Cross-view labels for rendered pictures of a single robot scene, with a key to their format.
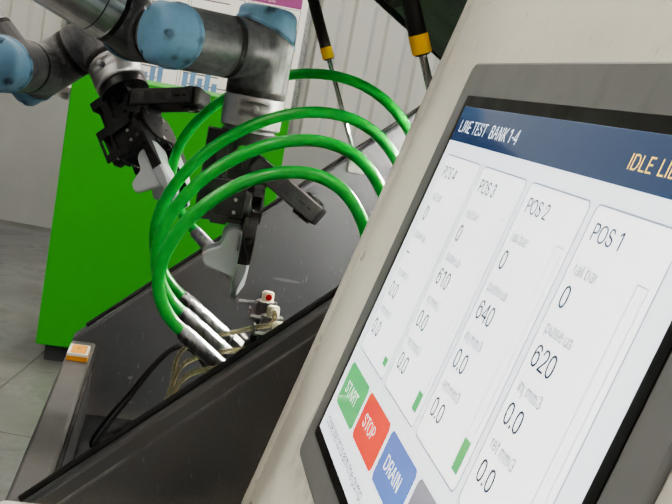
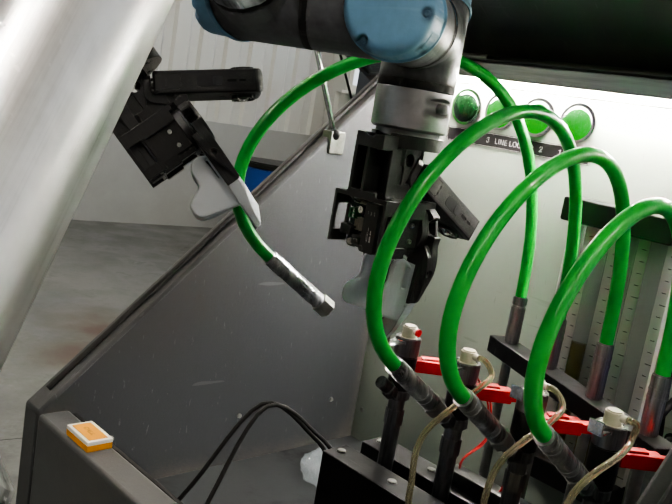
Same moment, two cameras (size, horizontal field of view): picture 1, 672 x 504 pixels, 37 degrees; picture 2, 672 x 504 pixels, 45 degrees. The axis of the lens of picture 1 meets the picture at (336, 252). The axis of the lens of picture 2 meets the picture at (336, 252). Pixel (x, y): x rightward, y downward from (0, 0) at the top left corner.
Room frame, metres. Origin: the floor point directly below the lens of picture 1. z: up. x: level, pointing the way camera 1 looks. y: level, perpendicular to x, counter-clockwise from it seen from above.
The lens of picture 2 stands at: (0.62, 0.63, 1.35)
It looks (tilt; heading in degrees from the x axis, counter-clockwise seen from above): 10 degrees down; 326
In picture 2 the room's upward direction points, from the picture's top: 10 degrees clockwise
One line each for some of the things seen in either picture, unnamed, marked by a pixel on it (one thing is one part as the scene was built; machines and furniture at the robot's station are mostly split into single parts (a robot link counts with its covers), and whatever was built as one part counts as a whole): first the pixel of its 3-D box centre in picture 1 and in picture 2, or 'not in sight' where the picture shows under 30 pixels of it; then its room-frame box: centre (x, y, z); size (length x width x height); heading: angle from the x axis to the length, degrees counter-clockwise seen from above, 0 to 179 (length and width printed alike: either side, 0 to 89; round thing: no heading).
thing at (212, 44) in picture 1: (184, 38); (383, 14); (1.20, 0.22, 1.43); 0.11 x 0.11 x 0.08; 40
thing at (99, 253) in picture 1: (165, 221); not in sight; (4.79, 0.84, 0.65); 0.95 x 0.86 x 1.30; 99
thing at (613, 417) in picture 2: not in sight; (612, 425); (1.03, 0.03, 1.12); 0.02 x 0.02 x 0.03
